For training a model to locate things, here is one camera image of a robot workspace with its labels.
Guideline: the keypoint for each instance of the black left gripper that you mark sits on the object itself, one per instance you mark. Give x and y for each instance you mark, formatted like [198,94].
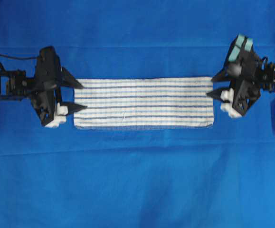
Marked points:
[46,99]

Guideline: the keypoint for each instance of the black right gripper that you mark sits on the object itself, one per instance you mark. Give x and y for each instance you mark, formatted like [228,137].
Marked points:
[237,99]

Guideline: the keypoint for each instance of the white blue striped towel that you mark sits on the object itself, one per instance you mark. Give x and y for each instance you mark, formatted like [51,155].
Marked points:
[158,103]

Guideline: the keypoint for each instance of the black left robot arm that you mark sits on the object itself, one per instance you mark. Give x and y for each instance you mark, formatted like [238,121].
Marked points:
[16,86]

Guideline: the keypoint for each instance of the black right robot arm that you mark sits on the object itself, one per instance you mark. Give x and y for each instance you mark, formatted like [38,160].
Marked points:
[247,79]

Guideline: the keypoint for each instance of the blue table cloth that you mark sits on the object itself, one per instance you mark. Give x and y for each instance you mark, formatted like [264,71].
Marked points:
[217,177]

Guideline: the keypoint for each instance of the right wrist camera teal tape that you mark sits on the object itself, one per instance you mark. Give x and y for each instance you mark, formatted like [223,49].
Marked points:
[241,49]

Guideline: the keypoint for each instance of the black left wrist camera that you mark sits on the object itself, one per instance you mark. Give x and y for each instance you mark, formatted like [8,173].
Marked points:
[49,60]

